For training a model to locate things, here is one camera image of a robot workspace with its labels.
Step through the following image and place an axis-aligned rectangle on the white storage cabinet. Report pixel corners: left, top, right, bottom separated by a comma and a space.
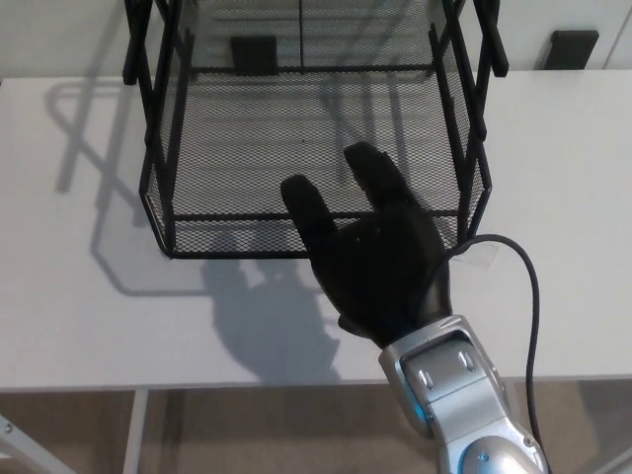
0, 0, 632, 81

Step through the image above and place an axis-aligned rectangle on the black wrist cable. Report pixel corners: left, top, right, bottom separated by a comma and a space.
427, 234, 549, 445

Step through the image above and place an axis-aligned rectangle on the black cabinet door handle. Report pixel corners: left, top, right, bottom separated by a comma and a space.
539, 30, 600, 71
229, 36, 278, 76

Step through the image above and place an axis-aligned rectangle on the white metal-framed desk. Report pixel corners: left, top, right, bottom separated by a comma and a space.
0, 68, 632, 474

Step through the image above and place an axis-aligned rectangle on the clear tape piece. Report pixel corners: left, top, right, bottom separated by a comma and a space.
451, 245, 498, 271

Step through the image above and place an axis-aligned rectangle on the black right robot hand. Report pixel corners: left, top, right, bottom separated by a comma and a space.
279, 141, 455, 350

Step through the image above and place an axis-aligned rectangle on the black wire file rack frame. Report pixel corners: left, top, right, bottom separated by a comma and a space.
122, 0, 511, 262

